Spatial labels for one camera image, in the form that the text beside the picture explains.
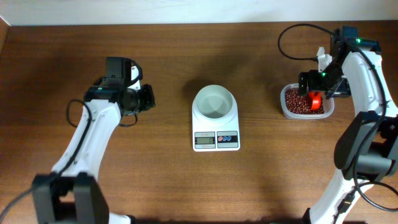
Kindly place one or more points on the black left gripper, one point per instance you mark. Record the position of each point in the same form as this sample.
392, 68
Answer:
148, 94

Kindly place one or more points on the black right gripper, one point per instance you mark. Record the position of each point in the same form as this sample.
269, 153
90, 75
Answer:
339, 89

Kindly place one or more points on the clear plastic container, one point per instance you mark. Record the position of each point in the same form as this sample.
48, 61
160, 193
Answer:
329, 106

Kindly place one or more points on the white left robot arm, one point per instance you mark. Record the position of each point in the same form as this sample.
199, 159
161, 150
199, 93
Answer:
70, 193

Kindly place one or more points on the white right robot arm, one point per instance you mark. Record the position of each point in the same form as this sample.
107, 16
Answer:
367, 151

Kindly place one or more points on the red measuring scoop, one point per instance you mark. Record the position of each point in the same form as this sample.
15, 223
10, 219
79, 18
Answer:
315, 99

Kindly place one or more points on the white digital kitchen scale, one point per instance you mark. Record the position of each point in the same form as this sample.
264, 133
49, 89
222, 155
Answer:
221, 134

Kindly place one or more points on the white bowl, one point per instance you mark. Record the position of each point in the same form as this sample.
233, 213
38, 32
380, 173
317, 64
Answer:
213, 101

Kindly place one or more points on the red adzuki beans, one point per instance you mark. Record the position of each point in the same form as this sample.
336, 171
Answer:
300, 104

